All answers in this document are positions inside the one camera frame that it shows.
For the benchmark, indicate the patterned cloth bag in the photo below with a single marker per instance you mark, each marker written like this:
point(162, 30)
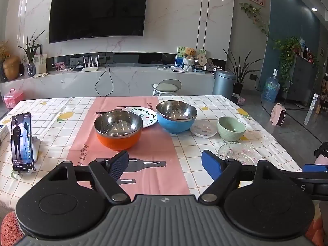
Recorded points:
point(239, 100)

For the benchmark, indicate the white vine-patterned plate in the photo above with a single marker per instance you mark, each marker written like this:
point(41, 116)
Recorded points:
point(148, 116)

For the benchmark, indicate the brown teddy bear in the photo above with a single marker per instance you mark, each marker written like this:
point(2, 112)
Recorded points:
point(189, 53)

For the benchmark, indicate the blue vase with plant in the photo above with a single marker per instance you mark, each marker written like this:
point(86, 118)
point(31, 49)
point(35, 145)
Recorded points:
point(31, 70)

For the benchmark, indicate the black flat television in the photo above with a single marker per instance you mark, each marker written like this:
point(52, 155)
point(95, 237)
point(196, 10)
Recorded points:
point(97, 12)

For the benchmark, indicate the black smartphone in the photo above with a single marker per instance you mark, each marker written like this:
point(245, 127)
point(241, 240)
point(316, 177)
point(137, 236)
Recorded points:
point(22, 141)

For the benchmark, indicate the orange steel-lined bowl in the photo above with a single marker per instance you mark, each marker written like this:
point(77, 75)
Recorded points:
point(117, 138)

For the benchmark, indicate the white phone stand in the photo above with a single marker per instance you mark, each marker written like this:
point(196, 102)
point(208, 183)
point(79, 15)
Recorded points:
point(37, 148)

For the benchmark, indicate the decorative plate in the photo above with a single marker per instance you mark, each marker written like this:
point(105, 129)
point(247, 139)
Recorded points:
point(209, 65)

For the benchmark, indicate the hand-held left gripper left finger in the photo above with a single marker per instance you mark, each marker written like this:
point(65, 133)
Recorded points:
point(119, 164)

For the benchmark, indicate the pink space heater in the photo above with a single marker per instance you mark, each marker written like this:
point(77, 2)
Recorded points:
point(278, 114)

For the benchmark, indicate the white carton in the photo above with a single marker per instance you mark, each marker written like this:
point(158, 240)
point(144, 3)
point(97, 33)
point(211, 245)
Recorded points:
point(311, 110)

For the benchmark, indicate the pink storage box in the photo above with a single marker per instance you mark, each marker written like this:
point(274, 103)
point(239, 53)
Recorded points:
point(14, 98)

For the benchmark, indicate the small white plate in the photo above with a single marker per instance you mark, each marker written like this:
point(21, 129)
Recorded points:
point(203, 129)

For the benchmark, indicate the tall leaf potted plant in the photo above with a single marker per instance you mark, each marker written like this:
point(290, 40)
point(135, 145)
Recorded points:
point(240, 69)

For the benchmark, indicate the brown round vase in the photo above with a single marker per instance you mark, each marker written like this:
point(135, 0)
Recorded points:
point(11, 68)

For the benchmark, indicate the portrait drawing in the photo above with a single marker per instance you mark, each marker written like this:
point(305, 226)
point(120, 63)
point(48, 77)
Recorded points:
point(41, 62)

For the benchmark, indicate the small white box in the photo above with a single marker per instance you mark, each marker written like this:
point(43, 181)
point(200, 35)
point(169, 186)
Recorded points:
point(3, 133)

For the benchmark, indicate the dark cloth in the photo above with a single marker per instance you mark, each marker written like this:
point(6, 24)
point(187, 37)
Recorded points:
point(322, 150)

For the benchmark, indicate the small pink photo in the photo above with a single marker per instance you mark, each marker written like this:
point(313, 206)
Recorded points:
point(59, 65)

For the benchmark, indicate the green ceramic bowl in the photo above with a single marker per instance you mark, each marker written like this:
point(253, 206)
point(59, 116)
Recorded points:
point(230, 130)

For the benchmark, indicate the trailing potted plant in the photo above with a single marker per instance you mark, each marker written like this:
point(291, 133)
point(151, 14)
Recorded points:
point(288, 53)

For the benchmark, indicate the silver laptop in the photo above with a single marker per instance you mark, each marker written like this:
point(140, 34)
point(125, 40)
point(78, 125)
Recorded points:
point(178, 69)

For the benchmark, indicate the grey cabinet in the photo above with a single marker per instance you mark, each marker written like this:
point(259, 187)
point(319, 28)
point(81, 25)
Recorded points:
point(303, 82)

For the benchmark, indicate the grey trash can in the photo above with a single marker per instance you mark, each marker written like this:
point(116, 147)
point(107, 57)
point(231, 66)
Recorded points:
point(223, 83)

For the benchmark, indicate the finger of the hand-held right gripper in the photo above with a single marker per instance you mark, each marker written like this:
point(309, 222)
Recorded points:
point(316, 167)

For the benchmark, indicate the grey stool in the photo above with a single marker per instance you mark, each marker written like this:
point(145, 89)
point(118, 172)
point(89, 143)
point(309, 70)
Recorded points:
point(166, 87)

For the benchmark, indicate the blue water bottle with pump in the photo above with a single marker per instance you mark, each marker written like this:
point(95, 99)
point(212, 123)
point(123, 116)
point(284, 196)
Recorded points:
point(271, 88)

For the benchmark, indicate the green ivy vine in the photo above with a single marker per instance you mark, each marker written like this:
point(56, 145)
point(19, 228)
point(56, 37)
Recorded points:
point(253, 14)

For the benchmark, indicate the clear glass plate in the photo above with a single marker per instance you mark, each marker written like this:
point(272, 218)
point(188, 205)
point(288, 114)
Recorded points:
point(243, 153)

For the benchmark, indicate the dried flowers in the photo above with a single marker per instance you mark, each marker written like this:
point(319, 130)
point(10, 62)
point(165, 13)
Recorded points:
point(3, 50)

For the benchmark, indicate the round paper fan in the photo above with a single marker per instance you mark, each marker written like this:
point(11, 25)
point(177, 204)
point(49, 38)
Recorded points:
point(201, 59)

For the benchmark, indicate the blue and green painting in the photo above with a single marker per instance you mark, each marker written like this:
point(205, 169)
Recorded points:
point(179, 56)

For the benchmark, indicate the wall socket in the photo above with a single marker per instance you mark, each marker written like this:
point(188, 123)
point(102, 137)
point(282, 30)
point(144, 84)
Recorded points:
point(253, 77)

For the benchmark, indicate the blue steel-lined bowl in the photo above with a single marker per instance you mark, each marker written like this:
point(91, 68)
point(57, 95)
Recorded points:
point(176, 125)

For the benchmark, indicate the orange fuzzy cloth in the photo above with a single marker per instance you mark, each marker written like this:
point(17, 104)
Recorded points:
point(316, 232)
point(10, 230)

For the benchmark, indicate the white router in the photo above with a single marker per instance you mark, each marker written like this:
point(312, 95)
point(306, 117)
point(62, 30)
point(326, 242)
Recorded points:
point(89, 68)

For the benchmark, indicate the pink placemat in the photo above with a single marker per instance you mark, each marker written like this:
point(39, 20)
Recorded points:
point(158, 146)

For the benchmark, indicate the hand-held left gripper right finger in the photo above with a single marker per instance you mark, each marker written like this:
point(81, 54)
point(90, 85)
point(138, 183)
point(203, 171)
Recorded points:
point(210, 162)

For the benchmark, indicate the white marble television console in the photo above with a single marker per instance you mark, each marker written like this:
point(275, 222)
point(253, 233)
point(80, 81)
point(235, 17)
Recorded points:
point(143, 79)

